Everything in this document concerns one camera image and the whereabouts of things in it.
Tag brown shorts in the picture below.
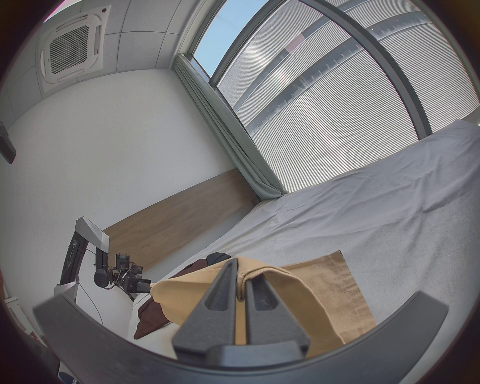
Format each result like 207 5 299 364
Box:
134 262 211 340

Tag grey-green curtain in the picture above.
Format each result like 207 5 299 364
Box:
172 53 284 199

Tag white ceiling air vent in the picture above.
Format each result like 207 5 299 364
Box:
37 4 112 94

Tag bed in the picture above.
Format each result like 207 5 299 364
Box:
101 120 480 357

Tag tan shorts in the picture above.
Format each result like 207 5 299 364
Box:
150 250 377 357

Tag window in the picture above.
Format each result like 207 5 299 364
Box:
187 0 480 194

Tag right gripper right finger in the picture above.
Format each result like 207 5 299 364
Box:
244 279 312 357

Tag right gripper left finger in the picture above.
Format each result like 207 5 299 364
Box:
172 258 240 361

